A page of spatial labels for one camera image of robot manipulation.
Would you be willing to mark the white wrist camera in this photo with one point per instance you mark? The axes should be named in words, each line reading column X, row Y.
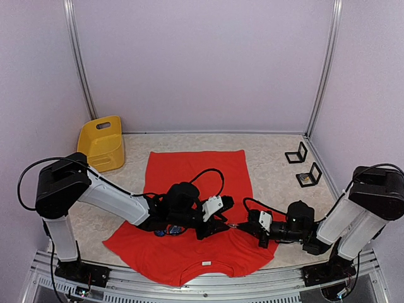
column 260, row 221
column 216, row 204

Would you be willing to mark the aluminium corner post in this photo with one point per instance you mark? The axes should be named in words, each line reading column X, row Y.
column 69, row 12
column 326, row 67

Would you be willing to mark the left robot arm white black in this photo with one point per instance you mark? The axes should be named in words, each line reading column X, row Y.
column 67, row 180

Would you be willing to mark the aluminium front rail frame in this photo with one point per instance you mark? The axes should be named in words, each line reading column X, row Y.
column 279, row 281

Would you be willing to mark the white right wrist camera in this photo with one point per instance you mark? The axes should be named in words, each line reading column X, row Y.
column 260, row 221

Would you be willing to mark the yellow plastic basket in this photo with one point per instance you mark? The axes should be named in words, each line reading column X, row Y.
column 102, row 142

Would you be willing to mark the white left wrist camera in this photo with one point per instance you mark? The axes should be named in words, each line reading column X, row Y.
column 216, row 204

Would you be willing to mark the aluminium corner post right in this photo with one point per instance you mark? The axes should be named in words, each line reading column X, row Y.
column 326, row 67

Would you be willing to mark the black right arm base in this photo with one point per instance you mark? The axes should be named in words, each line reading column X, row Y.
column 326, row 272

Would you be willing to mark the black display case near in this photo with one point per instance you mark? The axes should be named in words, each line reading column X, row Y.
column 310, row 178

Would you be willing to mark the aluminium corner post left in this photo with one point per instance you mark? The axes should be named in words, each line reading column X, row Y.
column 69, row 12

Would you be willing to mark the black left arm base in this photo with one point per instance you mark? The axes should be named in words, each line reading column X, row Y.
column 85, row 273

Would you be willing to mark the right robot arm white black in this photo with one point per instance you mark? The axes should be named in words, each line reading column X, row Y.
column 372, row 199

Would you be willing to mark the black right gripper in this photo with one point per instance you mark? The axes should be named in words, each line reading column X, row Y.
column 255, row 229

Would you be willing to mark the dark blue round brooch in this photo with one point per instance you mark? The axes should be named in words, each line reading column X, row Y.
column 174, row 230

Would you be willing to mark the black display case far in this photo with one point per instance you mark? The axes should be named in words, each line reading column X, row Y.
column 298, row 156

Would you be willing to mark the red t-shirt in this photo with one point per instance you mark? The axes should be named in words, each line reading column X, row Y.
column 175, row 260

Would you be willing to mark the black display case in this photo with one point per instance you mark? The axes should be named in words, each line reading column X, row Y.
column 298, row 156
column 310, row 178

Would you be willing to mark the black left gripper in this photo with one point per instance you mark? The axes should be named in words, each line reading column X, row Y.
column 210, row 229

